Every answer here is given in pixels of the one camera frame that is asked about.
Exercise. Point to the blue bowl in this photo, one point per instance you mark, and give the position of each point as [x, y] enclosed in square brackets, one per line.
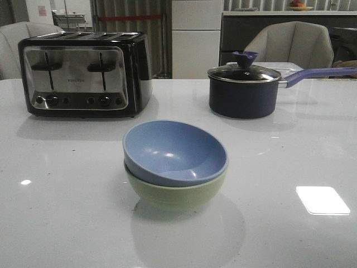
[174, 154]

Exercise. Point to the green bowl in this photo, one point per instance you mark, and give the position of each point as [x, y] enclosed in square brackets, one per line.
[170, 198]

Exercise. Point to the dark blue saucepan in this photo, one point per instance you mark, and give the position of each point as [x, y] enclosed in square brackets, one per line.
[256, 100]

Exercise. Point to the glass pot lid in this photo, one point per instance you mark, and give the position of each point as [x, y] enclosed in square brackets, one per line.
[243, 70]

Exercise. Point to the white refrigerator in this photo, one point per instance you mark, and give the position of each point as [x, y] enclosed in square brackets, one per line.
[196, 29]

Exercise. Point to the black and steel toaster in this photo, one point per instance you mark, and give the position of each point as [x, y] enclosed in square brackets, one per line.
[86, 74]

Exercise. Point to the beige chair right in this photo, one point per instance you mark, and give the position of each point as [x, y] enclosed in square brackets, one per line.
[305, 44]

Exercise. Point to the beige chair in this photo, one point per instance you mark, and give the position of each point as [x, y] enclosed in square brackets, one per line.
[11, 35]
[305, 44]

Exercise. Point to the fruit plate on counter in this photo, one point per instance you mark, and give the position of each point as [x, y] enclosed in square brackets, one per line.
[297, 5]

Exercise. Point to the beige chair left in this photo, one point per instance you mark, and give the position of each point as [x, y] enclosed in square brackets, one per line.
[11, 35]

